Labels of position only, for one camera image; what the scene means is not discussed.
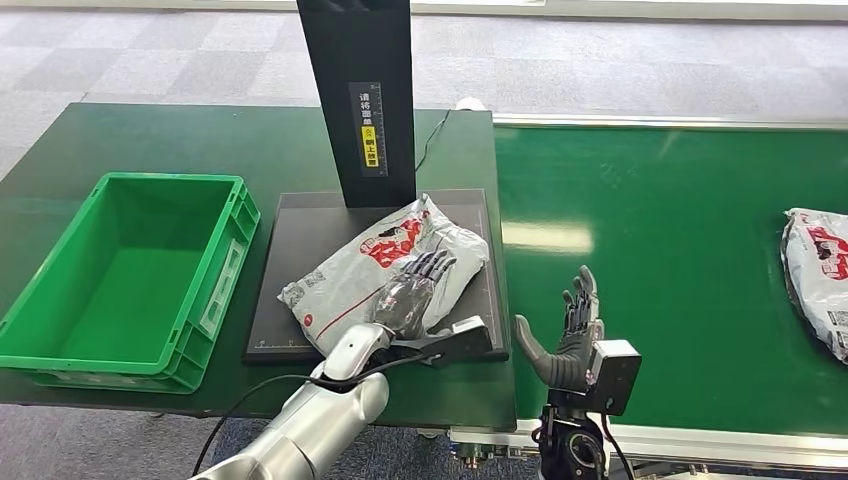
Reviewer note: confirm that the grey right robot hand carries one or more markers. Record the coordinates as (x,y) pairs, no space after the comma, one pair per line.
(570,364)

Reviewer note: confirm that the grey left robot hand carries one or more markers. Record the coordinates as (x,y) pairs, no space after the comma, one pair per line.
(411,298)

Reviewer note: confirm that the grey plastic mailer package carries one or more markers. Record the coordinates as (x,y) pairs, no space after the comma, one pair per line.
(351,272)
(821,278)

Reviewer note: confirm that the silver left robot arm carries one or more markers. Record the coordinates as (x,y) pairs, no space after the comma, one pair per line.
(324,417)

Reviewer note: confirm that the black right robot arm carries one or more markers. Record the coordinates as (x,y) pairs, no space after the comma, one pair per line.
(573,440)

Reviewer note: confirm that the black inbound scanner machine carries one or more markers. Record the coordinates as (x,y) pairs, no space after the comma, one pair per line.
(318,225)

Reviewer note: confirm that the green conveyor belt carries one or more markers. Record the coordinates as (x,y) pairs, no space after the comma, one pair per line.
(662,218)

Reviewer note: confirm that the black yellow column label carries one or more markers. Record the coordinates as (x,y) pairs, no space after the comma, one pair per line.
(369,131)

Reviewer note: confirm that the clear crate label holder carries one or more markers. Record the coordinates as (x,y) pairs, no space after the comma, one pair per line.
(225,286)

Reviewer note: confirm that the small white round object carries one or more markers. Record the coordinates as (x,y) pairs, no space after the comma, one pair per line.
(470,103)

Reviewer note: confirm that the dark green table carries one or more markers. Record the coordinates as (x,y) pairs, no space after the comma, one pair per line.
(199,142)

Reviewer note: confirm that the green plastic crate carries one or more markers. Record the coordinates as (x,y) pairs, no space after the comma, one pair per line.
(126,291)

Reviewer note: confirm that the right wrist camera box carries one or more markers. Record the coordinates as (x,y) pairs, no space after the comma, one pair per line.
(613,376)

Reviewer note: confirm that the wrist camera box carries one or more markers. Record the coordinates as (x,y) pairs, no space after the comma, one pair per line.
(613,376)
(457,339)

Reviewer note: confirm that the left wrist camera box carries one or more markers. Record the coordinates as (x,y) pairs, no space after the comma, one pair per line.
(457,339)

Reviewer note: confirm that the aluminium conveyor frame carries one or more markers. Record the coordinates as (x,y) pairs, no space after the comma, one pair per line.
(729,445)

